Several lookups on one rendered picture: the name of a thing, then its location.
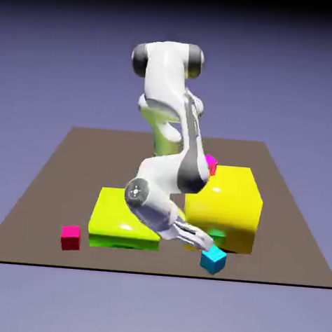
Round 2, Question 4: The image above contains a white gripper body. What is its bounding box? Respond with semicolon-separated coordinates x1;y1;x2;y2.
168;220;216;253

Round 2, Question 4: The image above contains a small cyan cube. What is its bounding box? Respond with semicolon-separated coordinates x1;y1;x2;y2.
198;243;228;276

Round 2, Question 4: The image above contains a small magenta cube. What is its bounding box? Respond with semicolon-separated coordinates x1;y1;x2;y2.
203;154;219;178

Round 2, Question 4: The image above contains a small pink cube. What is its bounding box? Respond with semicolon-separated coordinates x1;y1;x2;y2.
59;224;83;252

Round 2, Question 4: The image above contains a large yellow box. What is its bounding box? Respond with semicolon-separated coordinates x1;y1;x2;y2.
181;162;266;256

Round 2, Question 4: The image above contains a large lime green box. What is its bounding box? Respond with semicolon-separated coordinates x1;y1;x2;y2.
86;186;188;254

